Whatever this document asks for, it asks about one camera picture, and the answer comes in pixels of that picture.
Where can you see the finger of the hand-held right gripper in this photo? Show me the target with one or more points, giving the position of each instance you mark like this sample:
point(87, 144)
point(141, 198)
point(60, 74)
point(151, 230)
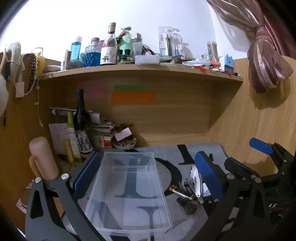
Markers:
point(238, 166)
point(260, 144)

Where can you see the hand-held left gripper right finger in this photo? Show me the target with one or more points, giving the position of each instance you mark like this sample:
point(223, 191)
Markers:
point(208, 176)

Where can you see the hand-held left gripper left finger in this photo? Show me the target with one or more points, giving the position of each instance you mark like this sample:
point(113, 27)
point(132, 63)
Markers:
point(86, 171)

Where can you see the white handheld device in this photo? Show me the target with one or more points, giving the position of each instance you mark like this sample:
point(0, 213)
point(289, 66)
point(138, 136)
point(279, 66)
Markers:
point(196, 183)

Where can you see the metal key bunch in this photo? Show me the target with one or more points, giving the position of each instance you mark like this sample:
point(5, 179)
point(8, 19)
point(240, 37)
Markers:
point(188, 185)

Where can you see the small black rectangular gadget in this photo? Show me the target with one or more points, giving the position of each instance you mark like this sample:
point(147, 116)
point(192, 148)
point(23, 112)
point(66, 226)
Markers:
point(182, 192)

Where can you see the clear plastic storage box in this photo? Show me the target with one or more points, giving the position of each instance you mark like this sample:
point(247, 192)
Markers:
point(129, 185)

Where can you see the small round mirror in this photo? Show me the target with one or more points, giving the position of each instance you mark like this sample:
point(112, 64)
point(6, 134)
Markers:
point(66, 165)
point(24, 194)

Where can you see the yellow tube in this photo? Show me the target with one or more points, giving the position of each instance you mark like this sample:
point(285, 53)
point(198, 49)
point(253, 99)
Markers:
point(69, 151)

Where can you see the grey lettered mat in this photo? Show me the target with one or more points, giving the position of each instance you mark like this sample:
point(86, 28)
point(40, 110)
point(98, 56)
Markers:
point(180, 160)

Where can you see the green spray bottle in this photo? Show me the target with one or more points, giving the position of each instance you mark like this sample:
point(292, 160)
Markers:
point(72, 141)

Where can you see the fruit print card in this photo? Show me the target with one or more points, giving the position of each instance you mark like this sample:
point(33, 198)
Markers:
point(99, 140)

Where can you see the black metal clip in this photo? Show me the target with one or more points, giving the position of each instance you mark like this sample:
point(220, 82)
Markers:
point(188, 205)

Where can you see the small red box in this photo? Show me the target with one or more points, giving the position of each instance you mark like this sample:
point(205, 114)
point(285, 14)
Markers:
point(107, 141)

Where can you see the stack of booklets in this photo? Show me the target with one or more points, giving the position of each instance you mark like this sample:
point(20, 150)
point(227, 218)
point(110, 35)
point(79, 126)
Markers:
point(104, 131)

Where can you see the pink mug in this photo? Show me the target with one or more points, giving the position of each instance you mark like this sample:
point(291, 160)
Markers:
point(42, 160)

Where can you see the bowl of beads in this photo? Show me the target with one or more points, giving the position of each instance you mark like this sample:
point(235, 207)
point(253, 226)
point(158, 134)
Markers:
point(123, 144)

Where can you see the white handwritten paper note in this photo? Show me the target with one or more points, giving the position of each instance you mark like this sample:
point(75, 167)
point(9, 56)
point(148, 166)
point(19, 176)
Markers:
point(56, 136)

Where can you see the dark wine bottle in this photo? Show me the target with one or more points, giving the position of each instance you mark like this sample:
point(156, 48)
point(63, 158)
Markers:
point(81, 125)

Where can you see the blank white card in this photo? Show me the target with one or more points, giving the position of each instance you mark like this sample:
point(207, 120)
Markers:
point(122, 134)

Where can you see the blue cartoon sticker card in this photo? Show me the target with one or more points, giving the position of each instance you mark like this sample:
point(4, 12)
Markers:
point(22, 205)

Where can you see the pink sticky note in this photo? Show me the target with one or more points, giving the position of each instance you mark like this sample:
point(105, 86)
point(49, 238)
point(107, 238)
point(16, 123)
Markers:
point(92, 89)

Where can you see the small blue box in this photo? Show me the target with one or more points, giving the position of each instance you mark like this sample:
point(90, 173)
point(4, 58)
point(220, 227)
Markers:
point(229, 63)

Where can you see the pink curtain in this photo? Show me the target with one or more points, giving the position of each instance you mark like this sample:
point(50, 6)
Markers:
point(266, 58)

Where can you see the orange sticky note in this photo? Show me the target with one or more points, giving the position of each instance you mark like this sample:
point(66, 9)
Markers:
point(134, 97)

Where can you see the pile of pens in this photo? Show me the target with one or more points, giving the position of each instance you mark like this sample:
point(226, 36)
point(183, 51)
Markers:
point(208, 67)

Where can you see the green sticky note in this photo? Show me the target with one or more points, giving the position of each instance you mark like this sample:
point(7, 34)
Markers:
point(130, 88)

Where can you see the small glass jar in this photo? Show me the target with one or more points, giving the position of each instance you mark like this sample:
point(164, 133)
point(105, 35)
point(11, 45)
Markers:
point(207, 58)

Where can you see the white hanging tag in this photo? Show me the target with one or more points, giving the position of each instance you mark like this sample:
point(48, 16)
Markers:
point(19, 89)

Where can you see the clear pencil tube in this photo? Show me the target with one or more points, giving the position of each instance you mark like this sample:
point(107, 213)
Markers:
point(212, 49)

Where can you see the wooden shelf board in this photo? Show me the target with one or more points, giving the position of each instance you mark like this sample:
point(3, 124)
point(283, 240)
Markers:
point(138, 70)

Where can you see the patterned glass blue bottle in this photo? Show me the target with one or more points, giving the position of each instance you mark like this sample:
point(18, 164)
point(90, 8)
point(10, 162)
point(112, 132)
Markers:
point(92, 55)

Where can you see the patterned headband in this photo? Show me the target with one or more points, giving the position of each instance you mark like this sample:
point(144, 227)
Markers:
point(33, 67)

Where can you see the dark ink bottle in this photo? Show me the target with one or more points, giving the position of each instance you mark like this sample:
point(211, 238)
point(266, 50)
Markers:
point(122, 56)

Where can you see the light blue liquid bottle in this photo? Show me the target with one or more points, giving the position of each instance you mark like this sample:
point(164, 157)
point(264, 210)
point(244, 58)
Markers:
point(76, 49)

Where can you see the clear corked labelled bottle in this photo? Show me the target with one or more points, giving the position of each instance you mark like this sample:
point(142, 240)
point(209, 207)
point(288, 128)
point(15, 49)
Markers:
point(109, 48)

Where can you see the flat clear plastic container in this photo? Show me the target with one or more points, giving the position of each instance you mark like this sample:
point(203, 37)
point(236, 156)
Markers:
point(146, 59)

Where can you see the clear blister pack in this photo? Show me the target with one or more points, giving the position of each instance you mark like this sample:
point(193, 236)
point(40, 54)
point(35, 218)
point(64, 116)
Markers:
point(179, 44)
point(166, 41)

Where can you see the clear jar silver lid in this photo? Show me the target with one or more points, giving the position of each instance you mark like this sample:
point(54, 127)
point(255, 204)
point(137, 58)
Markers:
point(136, 45)

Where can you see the green pump bottle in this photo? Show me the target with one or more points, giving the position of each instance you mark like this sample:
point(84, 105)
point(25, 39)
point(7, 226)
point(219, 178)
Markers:
point(125, 39)

